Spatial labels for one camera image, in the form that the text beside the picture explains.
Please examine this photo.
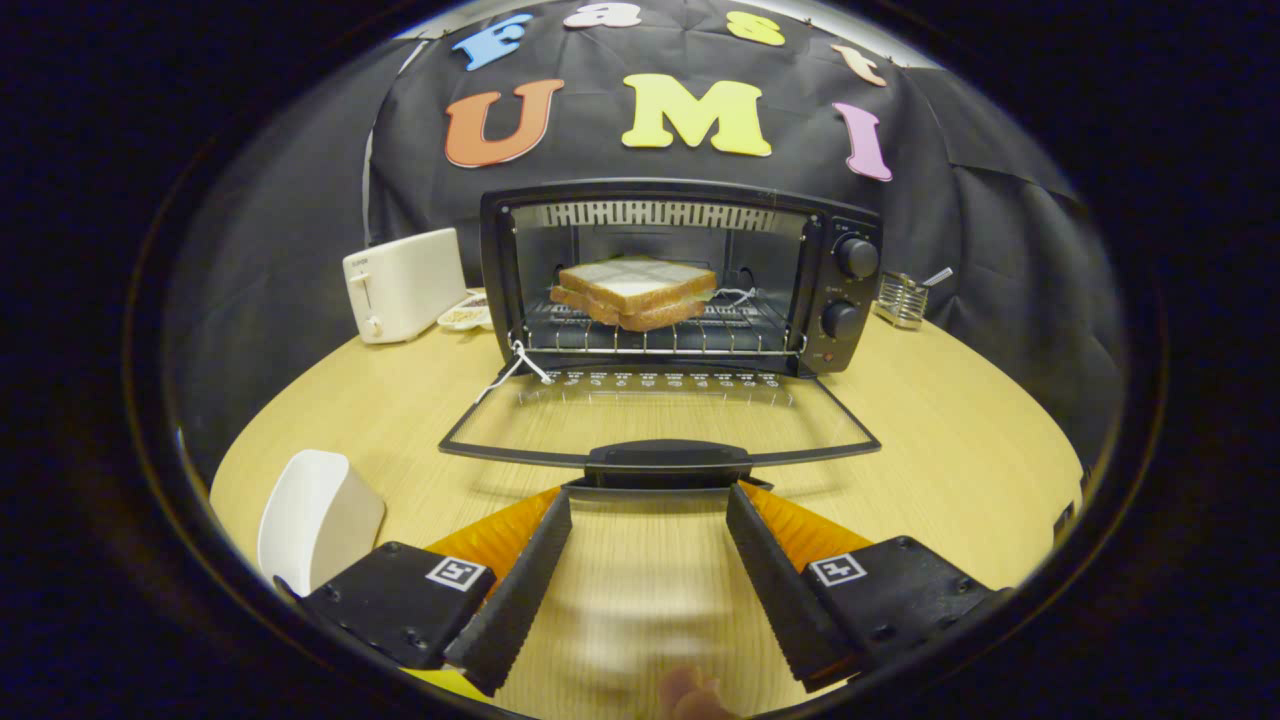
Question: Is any black toaster oven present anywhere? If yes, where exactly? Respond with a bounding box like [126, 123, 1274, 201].
[438, 178, 884, 491]

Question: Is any white rectangular plate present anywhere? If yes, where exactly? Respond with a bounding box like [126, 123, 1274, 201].
[257, 449, 387, 598]

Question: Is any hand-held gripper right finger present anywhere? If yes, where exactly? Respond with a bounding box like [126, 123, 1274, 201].
[725, 482, 1011, 693]

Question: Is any wire holder with spoon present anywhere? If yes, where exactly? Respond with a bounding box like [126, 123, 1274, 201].
[874, 266, 954, 332]

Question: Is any small dish of seeds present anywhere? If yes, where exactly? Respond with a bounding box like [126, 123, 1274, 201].
[437, 290, 494, 333]

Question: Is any white bread toaster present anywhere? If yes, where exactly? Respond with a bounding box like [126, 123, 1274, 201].
[342, 228, 468, 345]

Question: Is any sandwich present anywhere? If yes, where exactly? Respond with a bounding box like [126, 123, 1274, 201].
[549, 255, 719, 333]

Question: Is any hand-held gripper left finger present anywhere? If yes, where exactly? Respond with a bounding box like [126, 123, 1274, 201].
[275, 488, 574, 698]

